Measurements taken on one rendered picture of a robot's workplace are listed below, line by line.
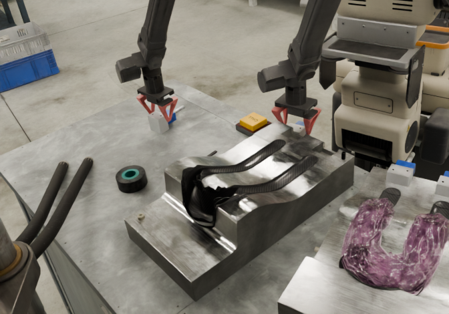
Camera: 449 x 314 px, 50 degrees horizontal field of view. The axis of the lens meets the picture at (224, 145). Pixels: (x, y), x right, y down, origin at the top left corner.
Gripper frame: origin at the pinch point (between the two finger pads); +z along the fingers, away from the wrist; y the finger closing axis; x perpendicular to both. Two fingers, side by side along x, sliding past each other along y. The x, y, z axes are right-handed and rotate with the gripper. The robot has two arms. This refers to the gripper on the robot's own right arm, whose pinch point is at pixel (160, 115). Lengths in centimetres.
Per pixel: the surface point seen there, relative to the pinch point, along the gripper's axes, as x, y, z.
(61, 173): -35.5, -2.3, 1.2
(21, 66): 73, -258, 72
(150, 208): -32.8, 32.2, -1.5
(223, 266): -35, 57, 0
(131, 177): -25.5, 15.8, 1.2
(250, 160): -7.5, 42.1, -3.8
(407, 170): 9, 75, -4
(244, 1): 310, -222, 85
